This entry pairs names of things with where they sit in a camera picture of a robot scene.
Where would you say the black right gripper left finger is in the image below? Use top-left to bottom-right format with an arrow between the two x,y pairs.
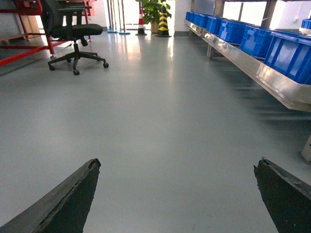
0,158 -> 101,233

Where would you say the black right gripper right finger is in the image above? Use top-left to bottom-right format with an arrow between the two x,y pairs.
254,157 -> 311,233

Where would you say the steel conveyor shelf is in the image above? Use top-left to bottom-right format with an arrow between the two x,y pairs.
184,20 -> 311,112

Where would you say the nearest blue bin on shelf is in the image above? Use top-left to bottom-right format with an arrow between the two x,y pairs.
264,33 -> 311,85

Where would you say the blue bin on shelf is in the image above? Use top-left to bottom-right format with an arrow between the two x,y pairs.
206,16 -> 225,35
264,33 -> 311,85
186,12 -> 209,28
218,19 -> 247,45
239,25 -> 273,59

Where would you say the black office chair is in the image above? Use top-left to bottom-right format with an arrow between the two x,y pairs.
41,0 -> 109,75

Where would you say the red white traffic cone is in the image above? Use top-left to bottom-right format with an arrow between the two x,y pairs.
136,9 -> 147,36

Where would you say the far blue bin on shelf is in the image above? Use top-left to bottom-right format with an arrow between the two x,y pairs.
186,12 -> 209,28

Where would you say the yellow black traffic cone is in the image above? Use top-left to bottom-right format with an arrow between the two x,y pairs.
156,6 -> 171,37

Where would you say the potted green plant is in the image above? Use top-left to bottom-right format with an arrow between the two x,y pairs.
137,0 -> 172,34

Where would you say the red metal frame table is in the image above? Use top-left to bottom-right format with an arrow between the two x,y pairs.
0,0 -> 98,67

